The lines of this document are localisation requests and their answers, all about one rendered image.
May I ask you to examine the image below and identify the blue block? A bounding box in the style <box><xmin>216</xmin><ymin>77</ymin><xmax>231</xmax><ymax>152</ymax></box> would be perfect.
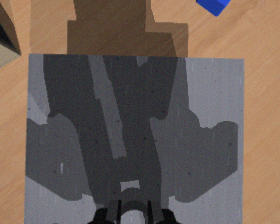
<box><xmin>196</xmin><ymin>0</ymin><xmax>231</xmax><ymax>16</ymax></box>

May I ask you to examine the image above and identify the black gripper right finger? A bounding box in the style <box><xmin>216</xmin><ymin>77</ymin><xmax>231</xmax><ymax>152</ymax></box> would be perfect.
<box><xmin>147</xmin><ymin>200</ymin><xmax>181</xmax><ymax>224</ymax></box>

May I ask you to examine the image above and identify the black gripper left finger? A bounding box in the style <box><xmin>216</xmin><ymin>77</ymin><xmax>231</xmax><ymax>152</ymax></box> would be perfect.
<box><xmin>87</xmin><ymin>200</ymin><xmax>121</xmax><ymax>224</ymax></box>

